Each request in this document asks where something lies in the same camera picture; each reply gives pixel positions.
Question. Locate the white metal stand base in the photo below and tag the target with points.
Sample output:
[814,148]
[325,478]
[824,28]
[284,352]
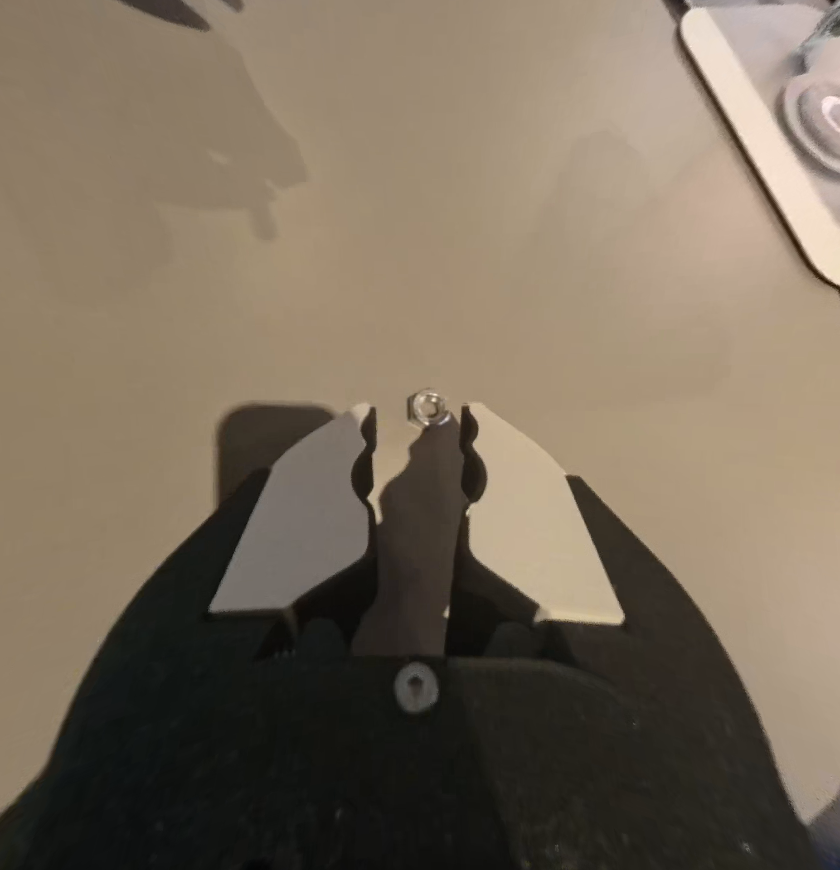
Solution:
[753,102]

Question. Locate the silver hex nut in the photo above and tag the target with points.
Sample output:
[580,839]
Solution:
[413,408]

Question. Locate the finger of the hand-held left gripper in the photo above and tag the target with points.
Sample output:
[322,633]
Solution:
[175,10]

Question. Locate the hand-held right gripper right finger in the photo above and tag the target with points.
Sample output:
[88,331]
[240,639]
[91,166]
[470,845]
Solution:
[528,537]

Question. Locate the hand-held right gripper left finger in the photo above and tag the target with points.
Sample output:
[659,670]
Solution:
[304,530]

